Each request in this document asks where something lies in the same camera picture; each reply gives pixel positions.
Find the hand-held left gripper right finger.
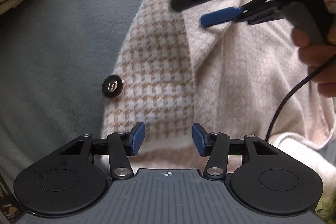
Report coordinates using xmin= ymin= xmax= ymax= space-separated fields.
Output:
xmin=192 ymin=123 xmax=279 ymax=180

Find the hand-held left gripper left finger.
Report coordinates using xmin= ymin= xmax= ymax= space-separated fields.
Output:
xmin=59 ymin=121 xmax=146 ymax=180

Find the beige houndstooth coat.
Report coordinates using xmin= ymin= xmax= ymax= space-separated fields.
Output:
xmin=101 ymin=0 xmax=336 ymax=203

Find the person's right hand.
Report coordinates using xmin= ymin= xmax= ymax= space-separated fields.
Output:
xmin=292 ymin=0 xmax=336 ymax=98

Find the dark patterned cloth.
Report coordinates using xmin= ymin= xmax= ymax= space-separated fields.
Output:
xmin=0 ymin=174 xmax=21 ymax=224

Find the person's furry jacket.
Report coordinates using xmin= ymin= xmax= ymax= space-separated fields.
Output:
xmin=315 ymin=195 xmax=336 ymax=223

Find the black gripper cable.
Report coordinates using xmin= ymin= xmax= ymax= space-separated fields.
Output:
xmin=265 ymin=55 xmax=336 ymax=142

